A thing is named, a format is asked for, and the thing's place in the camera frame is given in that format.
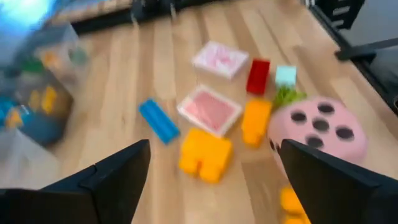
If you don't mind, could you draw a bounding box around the blue figure toy brick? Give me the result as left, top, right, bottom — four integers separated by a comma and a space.
138, 98, 181, 146

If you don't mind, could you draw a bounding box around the light yellow hollow brick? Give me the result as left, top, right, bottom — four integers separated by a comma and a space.
279, 185, 312, 224

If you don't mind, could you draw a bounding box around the large blue toy brick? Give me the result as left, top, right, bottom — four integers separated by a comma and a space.
0, 99, 63, 147

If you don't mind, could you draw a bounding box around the pink-backed card deck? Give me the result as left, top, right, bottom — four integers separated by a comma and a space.
176, 84, 243, 138

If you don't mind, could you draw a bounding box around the dark grey translucent bin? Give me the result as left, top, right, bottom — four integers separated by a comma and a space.
0, 67, 75, 147

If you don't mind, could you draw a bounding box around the clear plastic bin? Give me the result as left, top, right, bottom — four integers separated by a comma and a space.
0, 127, 63, 190
30, 21, 91, 94

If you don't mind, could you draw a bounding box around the large yellow toy brick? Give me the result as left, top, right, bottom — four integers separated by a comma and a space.
178, 128, 233, 184

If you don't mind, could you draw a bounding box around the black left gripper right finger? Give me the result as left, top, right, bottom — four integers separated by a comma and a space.
279, 138, 398, 224

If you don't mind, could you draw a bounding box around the lime green toy brick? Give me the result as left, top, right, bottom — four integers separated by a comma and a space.
272, 86, 307, 110

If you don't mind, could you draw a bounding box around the red toy brick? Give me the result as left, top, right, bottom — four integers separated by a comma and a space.
246, 58, 271, 96

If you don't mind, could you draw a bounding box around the small green block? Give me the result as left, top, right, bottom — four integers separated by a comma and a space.
70, 48, 88, 65

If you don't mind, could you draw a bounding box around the light cyan toy brick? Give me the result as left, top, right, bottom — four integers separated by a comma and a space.
275, 64, 299, 88

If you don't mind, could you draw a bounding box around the dark green toy brick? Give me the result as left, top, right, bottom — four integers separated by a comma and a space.
21, 58, 44, 74

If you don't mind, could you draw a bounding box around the orange-yellow toy brick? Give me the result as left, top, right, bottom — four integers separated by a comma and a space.
241, 98, 273, 147

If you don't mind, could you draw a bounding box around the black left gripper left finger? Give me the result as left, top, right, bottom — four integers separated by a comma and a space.
0, 139, 152, 224

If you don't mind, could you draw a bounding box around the orange-yellow cube block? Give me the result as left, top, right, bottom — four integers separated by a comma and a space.
42, 86, 58, 114

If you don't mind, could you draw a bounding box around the pink foam die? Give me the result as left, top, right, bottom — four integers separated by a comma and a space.
267, 96, 369, 166

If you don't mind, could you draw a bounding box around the white pink-printed card deck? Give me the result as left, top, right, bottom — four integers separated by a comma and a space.
191, 40, 249, 80

